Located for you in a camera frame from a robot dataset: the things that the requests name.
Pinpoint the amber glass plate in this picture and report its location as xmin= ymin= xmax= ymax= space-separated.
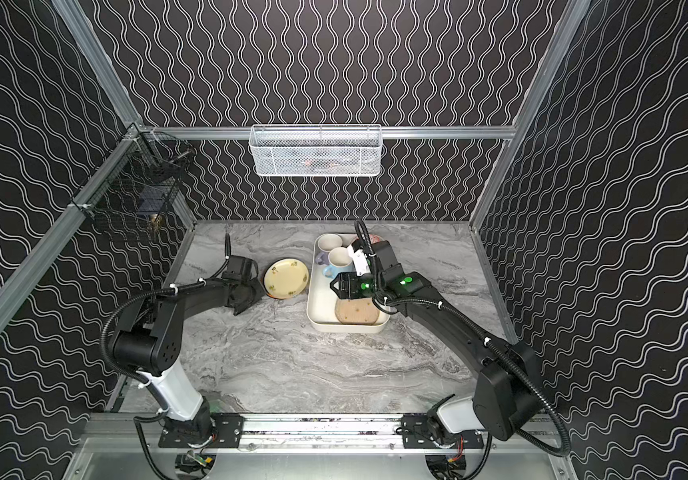
xmin=335 ymin=298 xmax=381 ymax=325

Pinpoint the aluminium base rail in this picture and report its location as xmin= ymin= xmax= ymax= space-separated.
xmin=82 ymin=413 xmax=559 ymax=454

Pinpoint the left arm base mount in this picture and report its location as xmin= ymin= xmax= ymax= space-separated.
xmin=158 ymin=413 xmax=245 ymax=448

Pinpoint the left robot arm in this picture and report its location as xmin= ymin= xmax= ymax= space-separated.
xmin=100 ymin=278 xmax=266 ymax=447

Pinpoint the white plastic bin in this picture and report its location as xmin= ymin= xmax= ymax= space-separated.
xmin=307 ymin=233 xmax=390 ymax=334

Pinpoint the white wire mesh basket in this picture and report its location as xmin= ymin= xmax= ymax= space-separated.
xmin=249 ymin=124 xmax=384 ymax=177

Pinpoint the lavender mug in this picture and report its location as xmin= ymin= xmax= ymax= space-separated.
xmin=315 ymin=233 xmax=343 ymax=266

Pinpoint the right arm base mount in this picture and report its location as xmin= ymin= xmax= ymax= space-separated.
xmin=395 ymin=414 xmax=485 ymax=450

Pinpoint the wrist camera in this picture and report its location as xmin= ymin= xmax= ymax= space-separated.
xmin=346 ymin=239 xmax=399 ymax=276
xmin=220 ymin=255 xmax=259 ymax=283

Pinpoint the black wire basket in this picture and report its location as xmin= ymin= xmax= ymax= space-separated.
xmin=76 ymin=124 xmax=196 ymax=243

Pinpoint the cream yellow plate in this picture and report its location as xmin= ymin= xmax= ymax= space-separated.
xmin=263 ymin=258 xmax=310 ymax=300

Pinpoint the light blue mug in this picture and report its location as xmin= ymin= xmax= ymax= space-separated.
xmin=323 ymin=247 xmax=354 ymax=279

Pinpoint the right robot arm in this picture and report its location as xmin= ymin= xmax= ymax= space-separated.
xmin=329 ymin=272 xmax=572 ymax=457

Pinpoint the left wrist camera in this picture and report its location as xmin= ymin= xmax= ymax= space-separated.
xmin=220 ymin=255 xmax=259 ymax=283

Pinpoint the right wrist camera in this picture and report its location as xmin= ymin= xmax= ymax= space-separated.
xmin=346 ymin=239 xmax=399 ymax=276

